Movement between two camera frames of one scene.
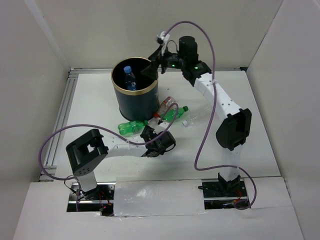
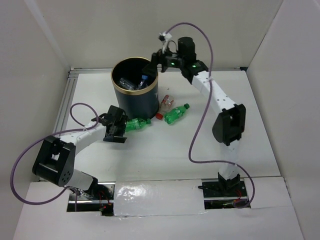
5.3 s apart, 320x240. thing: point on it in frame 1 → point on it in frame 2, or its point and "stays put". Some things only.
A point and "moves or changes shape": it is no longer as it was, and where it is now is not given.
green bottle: (132, 128) moves or changes shape
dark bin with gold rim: (140, 104) stays put
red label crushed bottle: (168, 103) stays put
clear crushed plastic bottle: (192, 120) → (126, 84)
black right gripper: (152, 70) stays put
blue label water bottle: (130, 82) → (144, 78)
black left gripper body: (147, 130) → (120, 126)
